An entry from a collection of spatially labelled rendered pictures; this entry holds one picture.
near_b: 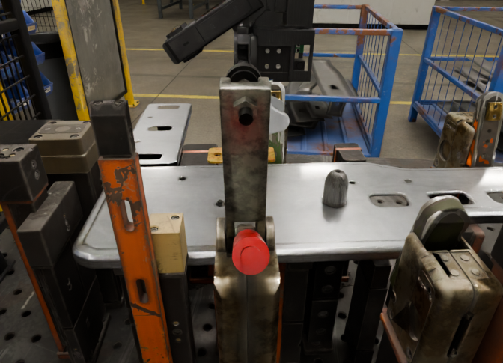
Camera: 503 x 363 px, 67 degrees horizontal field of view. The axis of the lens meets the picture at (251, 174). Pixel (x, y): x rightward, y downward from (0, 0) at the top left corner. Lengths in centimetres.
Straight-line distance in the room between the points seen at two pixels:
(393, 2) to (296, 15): 811
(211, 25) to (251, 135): 16
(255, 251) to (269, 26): 26
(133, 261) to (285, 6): 29
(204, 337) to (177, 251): 38
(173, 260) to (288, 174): 26
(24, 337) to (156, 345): 42
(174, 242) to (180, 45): 20
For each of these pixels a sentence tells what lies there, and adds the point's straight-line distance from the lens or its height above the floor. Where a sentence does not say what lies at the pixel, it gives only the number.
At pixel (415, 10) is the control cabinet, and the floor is 36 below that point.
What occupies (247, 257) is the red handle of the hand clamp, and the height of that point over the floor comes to 114.
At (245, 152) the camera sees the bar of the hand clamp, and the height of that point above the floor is 116.
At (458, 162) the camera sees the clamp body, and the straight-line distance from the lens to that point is 76.
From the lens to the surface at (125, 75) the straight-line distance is 392.
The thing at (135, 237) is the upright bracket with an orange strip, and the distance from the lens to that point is 36.
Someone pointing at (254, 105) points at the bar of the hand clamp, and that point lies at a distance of 26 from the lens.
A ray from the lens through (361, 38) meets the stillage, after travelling 345.
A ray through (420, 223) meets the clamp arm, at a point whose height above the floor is 108.
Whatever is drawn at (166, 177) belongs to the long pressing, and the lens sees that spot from 59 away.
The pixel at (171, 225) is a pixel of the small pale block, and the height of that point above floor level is 106.
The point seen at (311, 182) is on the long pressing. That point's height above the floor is 100.
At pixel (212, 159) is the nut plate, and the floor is 107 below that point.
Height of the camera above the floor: 129
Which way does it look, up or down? 30 degrees down
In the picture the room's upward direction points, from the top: straight up
